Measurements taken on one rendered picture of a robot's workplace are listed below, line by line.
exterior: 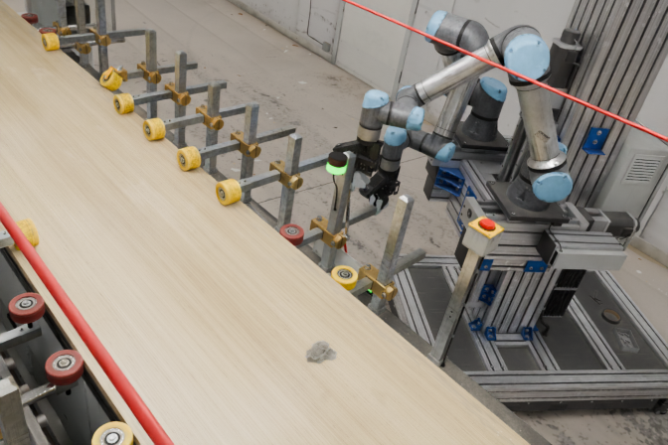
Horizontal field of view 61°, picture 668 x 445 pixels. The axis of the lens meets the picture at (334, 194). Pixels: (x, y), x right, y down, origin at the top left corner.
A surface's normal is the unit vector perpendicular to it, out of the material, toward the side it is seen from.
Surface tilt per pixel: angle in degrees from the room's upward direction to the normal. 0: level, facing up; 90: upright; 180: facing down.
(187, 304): 0
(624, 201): 90
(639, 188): 90
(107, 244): 0
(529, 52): 83
